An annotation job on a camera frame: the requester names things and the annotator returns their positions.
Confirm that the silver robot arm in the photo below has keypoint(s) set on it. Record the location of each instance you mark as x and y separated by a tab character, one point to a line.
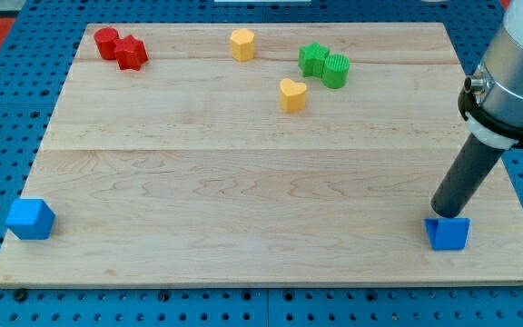
491	101

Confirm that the blue cube block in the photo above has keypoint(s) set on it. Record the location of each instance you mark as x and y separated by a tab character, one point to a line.
30	219

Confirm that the light wooden board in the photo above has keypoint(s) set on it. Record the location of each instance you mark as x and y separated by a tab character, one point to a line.
188	174

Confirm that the yellow heart block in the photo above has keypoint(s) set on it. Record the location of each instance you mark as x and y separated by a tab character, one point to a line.
292	95

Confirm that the green star block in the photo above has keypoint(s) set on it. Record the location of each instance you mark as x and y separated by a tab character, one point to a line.
312	58

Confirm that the green cylinder block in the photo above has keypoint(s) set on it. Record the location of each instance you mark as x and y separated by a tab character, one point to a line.
335	71

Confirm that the yellow hexagon block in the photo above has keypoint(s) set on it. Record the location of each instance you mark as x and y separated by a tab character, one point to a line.
242	44

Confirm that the red star block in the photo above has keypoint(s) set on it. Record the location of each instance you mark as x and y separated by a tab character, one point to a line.
130	53

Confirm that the red cylinder block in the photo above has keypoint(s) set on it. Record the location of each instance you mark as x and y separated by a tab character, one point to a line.
105	42

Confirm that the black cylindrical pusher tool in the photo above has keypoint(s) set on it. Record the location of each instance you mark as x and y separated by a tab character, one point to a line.
472	165

